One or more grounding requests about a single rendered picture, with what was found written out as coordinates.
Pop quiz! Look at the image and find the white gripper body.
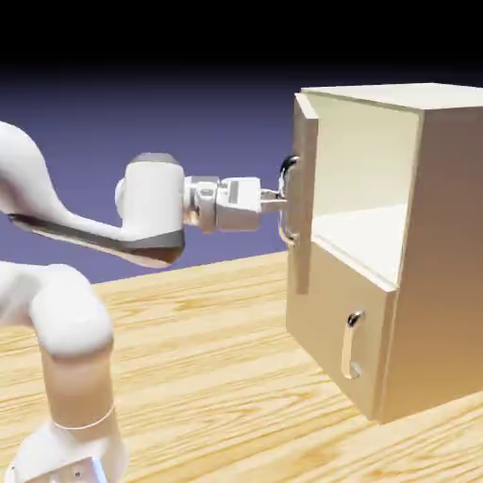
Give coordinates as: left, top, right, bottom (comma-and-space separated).
215, 176, 263, 233

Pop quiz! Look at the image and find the curved metal door handle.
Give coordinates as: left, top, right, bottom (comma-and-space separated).
277, 154, 301, 242
341, 309, 366, 380

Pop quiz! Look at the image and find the light wood hinged door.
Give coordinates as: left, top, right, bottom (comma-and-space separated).
287, 92, 320, 296

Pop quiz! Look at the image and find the light wood closed door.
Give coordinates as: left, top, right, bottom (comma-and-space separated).
285, 241, 398, 425

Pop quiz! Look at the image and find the light wood cabinet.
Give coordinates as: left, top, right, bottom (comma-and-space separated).
285, 82, 483, 425

